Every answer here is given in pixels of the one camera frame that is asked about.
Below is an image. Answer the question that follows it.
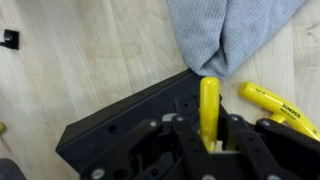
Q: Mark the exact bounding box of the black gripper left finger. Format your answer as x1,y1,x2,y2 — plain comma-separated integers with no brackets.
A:
79,96,218,180

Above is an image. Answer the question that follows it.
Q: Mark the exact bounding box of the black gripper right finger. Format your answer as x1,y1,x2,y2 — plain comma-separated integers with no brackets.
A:
216,103,320,180

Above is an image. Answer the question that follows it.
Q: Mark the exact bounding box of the black wedge hex key stand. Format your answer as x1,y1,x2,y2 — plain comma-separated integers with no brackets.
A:
55,68,234,180

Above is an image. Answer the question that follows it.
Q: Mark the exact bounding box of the grey cloth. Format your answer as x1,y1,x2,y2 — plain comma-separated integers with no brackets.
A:
166,0,306,79

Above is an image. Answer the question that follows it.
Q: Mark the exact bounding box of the small black part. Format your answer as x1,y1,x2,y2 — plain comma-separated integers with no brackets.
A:
0,29,20,51

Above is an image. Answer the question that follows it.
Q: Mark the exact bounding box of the large yellow T-handle hex key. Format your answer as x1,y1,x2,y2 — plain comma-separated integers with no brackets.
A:
238,81,320,141

